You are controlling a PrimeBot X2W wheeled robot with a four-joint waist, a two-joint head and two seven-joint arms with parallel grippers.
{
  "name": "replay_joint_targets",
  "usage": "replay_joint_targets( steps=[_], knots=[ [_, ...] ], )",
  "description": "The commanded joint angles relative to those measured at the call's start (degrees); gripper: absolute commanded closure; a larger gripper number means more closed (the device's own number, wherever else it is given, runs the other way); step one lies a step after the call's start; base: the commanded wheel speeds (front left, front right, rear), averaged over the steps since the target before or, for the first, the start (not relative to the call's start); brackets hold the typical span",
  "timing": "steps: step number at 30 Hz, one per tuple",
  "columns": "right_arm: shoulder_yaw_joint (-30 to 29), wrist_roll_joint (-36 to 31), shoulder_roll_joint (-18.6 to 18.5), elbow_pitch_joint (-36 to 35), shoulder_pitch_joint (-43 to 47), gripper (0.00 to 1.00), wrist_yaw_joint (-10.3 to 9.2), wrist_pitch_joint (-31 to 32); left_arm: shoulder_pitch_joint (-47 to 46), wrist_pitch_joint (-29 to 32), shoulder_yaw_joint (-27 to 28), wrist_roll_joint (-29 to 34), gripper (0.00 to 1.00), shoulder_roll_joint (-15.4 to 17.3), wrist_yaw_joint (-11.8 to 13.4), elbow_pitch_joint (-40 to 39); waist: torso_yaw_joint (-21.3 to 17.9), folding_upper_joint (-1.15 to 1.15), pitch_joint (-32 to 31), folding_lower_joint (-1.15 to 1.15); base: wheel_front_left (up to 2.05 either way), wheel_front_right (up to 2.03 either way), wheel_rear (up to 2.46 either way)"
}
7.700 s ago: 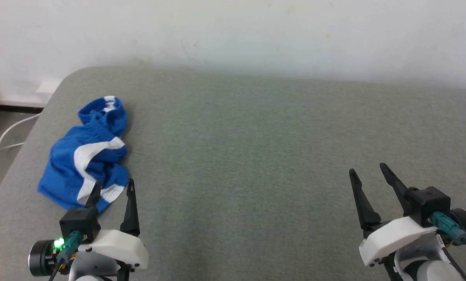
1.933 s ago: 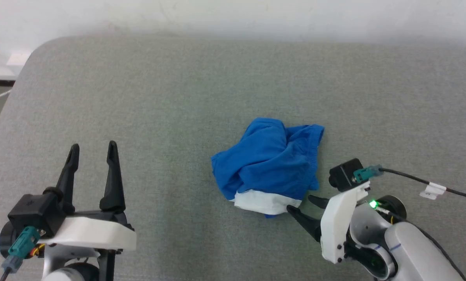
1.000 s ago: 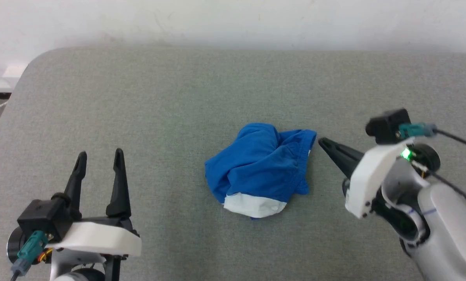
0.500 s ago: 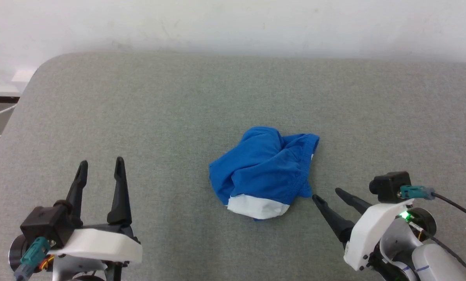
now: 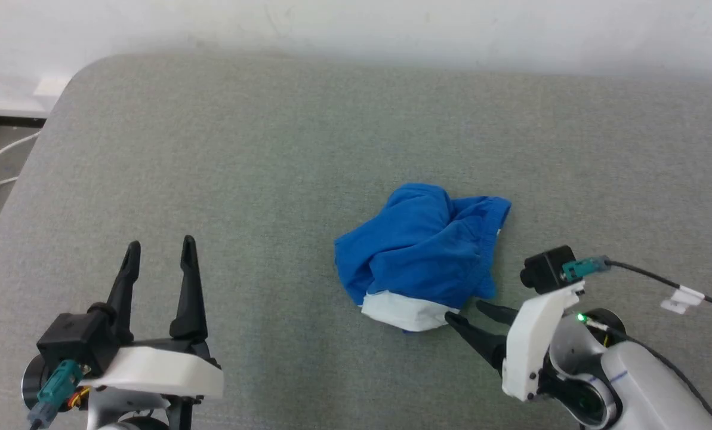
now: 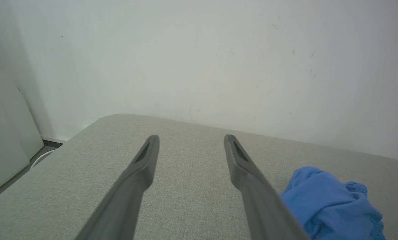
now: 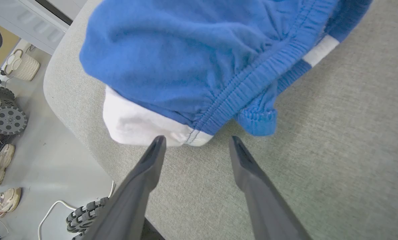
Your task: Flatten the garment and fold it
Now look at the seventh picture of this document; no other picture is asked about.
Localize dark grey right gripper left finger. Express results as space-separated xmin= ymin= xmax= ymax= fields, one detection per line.
xmin=82 ymin=135 xmax=167 ymax=240

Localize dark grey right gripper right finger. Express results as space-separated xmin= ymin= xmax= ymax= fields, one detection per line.
xmin=229 ymin=136 xmax=313 ymax=240

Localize blue shorts with white stripe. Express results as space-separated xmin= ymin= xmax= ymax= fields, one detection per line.
xmin=79 ymin=0 xmax=373 ymax=147

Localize grey fabric sofa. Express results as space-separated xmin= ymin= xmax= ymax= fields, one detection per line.
xmin=43 ymin=0 xmax=398 ymax=240

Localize beige sneaker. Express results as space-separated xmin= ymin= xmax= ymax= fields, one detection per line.
xmin=0 ymin=144 xmax=15 ymax=186
xmin=0 ymin=187 xmax=22 ymax=219

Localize black roller wheel grey hub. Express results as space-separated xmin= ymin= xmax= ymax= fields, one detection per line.
xmin=0 ymin=106 xmax=28 ymax=135

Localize white woven laundry basket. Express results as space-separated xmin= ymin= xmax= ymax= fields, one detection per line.
xmin=2 ymin=49 xmax=40 ymax=81

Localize white appliance housing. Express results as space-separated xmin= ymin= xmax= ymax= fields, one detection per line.
xmin=0 ymin=0 xmax=87 ymax=55

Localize white cable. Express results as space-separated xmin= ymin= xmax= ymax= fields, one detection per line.
xmin=38 ymin=180 xmax=115 ymax=240

